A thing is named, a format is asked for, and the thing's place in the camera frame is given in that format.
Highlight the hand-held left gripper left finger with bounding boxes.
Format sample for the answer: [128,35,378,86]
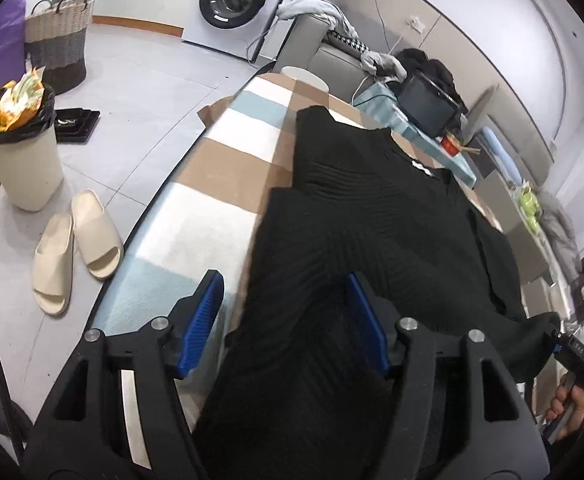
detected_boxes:
[22,269,225,480]

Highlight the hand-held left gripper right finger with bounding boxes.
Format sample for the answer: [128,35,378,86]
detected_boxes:
[346,272,553,480]

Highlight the black ribbed knit sweater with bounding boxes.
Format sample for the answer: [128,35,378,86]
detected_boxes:
[192,105,563,480]

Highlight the black clothes pile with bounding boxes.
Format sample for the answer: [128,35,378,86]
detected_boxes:
[397,47,468,111]

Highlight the person's right hand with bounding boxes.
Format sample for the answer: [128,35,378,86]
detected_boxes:
[544,385,584,441]

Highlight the grey padded jacket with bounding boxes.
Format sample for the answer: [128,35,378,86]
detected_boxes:
[537,190,583,281]

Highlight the checked brown blue blanket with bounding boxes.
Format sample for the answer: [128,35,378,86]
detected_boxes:
[89,72,503,411]

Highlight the beige low cabinet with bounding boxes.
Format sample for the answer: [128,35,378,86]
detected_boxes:
[477,170,553,281]

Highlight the beige slipper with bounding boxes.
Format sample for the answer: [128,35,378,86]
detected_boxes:
[32,213,75,317]
[71,189,124,281]

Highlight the green cloth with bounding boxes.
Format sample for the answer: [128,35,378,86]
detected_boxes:
[517,182,543,233]

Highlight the red bowl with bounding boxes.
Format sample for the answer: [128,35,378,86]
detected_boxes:
[441,132,480,158]

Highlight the light blue pillow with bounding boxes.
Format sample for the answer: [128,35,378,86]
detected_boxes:
[474,127,518,181]

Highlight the light blue covered table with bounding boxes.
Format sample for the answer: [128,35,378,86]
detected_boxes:
[352,80,478,186]

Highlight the black monitor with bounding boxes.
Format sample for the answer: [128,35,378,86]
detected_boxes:
[397,71,460,138]

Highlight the black floor tray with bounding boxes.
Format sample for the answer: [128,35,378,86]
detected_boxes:
[52,107,101,143]

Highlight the beige trash bin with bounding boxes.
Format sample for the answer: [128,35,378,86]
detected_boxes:
[0,67,65,212]

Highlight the white round stool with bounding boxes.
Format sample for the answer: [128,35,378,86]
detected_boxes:
[279,65,328,93]

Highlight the grey crumpled cloth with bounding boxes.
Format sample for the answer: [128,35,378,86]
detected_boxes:
[359,50,405,81]

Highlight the grey sofa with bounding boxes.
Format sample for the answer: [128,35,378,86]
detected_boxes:
[259,0,558,186]

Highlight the houndstooth pillow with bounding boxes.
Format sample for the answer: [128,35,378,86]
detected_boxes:
[329,30,373,56]

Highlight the light grey garment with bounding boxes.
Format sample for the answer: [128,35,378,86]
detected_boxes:
[277,0,358,38]

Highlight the woven two-tone laundry basket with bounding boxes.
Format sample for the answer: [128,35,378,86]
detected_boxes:
[24,0,95,96]

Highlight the purple bag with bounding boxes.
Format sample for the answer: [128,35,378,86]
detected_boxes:
[0,0,28,88]

